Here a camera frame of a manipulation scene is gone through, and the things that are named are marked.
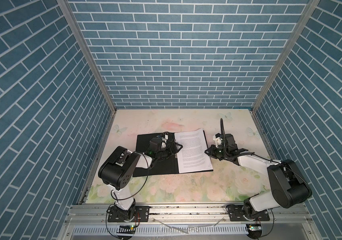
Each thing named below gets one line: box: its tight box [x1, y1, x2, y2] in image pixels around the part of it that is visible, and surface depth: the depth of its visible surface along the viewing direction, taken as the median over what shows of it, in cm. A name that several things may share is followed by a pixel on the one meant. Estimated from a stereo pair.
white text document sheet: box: [174, 128, 214, 174], surface depth 96 cm
